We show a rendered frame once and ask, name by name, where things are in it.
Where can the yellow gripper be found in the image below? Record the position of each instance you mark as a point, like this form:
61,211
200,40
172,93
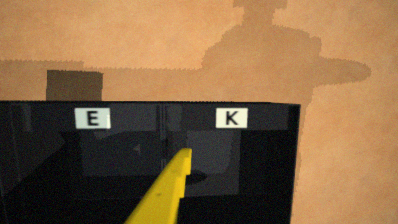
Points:
160,203

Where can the black three-compartment bin rack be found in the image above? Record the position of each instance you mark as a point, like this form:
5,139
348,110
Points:
243,175

